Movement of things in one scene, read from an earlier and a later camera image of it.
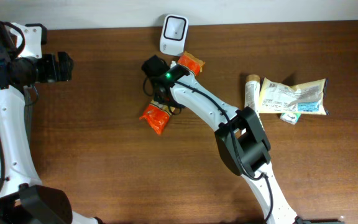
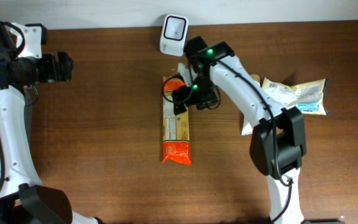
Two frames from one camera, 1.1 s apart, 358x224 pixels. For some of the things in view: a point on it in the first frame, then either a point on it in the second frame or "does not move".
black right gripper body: [158, 98] to [199, 93]
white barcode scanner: [174, 34] does not move
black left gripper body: [48, 69] does not move
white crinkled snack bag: [306, 98] does not move
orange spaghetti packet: [158, 114] to [176, 147]
